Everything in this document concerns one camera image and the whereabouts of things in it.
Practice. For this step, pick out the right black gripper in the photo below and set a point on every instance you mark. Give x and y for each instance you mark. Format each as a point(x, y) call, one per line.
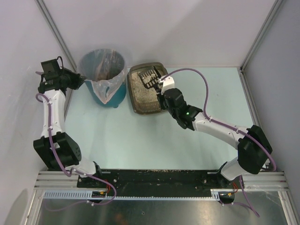
point(161, 93)

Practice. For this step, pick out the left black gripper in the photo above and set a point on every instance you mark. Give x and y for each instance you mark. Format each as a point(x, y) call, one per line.
point(76, 79)

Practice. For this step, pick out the black litter scoop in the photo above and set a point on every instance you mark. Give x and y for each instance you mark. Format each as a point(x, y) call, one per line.
point(150, 78)

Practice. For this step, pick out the brown litter box tray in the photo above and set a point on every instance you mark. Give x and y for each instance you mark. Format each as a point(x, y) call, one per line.
point(145, 108)

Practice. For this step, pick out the clear plastic bin liner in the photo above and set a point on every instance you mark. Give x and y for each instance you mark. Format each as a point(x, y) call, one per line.
point(103, 68)

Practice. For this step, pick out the teal trash bin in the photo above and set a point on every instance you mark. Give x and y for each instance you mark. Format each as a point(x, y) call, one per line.
point(107, 91)

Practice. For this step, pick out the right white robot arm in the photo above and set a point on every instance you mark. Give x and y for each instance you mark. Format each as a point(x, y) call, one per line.
point(251, 143)

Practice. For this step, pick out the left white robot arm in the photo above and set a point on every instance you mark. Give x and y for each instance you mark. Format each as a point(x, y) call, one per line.
point(55, 147)

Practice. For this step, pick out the cat litter pellets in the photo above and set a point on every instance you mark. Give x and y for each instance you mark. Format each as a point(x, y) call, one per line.
point(142, 94)

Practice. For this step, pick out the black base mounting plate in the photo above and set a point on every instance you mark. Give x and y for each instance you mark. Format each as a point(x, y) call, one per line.
point(158, 183)

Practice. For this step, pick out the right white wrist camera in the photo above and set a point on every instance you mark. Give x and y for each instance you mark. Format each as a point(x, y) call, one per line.
point(167, 83)

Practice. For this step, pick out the aluminium frame rail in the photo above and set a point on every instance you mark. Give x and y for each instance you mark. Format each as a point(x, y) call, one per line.
point(265, 181)

